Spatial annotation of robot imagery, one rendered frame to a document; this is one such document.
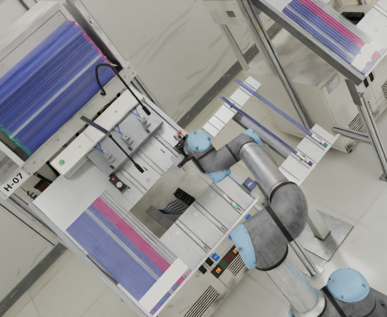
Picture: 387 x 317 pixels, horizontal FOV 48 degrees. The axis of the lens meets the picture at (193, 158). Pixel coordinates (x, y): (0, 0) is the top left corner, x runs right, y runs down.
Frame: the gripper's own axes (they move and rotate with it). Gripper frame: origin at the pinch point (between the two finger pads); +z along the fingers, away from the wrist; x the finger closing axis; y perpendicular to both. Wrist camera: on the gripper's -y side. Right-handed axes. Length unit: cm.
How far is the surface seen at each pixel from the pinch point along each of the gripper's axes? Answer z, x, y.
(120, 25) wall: 147, -68, 104
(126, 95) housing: 10.7, -3.1, 38.1
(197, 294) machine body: 55, 39, -56
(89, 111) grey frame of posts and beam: 8.5, 13.8, 44.1
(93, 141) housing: 9.8, 21.7, 33.8
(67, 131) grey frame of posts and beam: 8, 27, 44
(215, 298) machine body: 62, 34, -67
